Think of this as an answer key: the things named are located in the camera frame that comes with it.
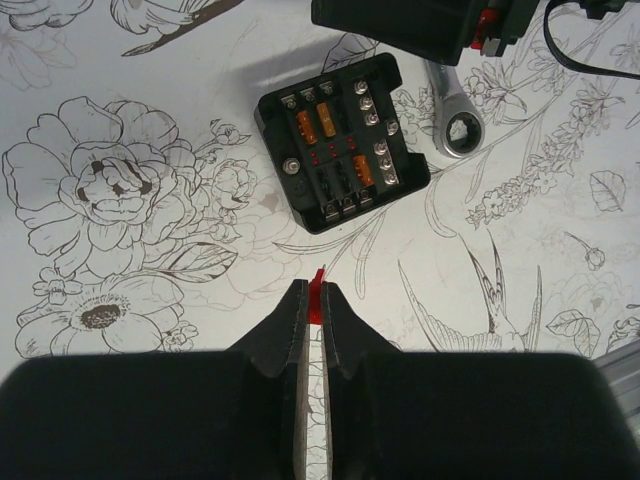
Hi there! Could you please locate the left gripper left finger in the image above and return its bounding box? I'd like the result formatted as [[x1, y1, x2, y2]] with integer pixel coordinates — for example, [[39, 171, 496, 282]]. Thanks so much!
[[1, 280, 310, 479]]

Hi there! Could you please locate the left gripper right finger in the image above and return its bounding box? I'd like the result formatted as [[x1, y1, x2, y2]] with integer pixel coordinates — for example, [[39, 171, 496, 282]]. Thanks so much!
[[320, 283, 639, 479]]

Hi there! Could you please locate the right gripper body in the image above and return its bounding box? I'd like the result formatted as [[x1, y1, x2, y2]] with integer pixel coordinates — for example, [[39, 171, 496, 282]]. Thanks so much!
[[311, 0, 539, 65]]

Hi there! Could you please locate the red blade fuse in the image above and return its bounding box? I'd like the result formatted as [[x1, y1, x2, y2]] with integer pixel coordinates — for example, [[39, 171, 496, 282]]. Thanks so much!
[[308, 265, 326, 326]]

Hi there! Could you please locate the black fuse box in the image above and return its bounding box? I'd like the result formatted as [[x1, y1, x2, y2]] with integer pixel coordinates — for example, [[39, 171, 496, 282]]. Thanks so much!
[[255, 53, 431, 235]]

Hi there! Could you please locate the floral table mat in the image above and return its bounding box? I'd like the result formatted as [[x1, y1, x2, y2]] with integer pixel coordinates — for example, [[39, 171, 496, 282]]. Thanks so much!
[[1, 1, 639, 479]]

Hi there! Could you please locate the ratchet ring wrench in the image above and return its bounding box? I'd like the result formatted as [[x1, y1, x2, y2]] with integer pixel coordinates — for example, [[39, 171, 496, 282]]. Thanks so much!
[[425, 60, 485, 159]]

